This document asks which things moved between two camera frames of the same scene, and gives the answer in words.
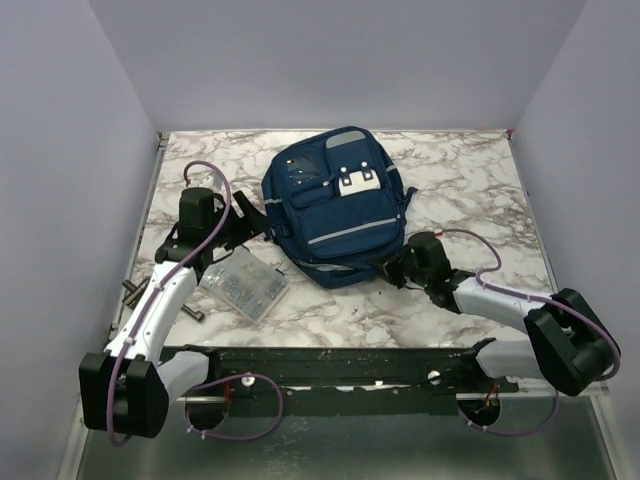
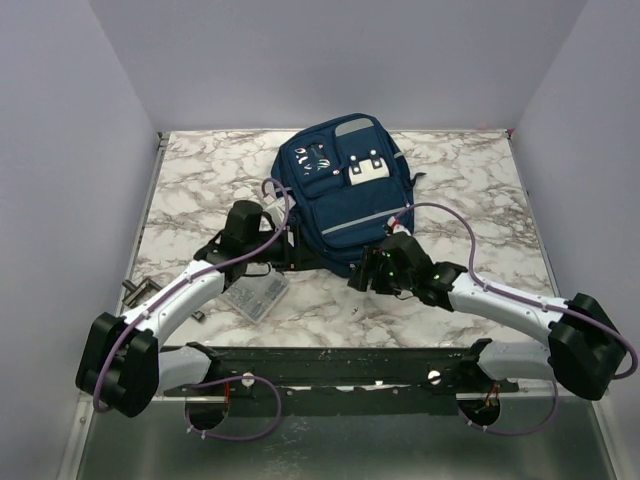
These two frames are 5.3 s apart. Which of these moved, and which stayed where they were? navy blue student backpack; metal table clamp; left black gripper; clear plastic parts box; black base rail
Moved: navy blue student backpack; left black gripper
Stayed: metal table clamp; clear plastic parts box; black base rail
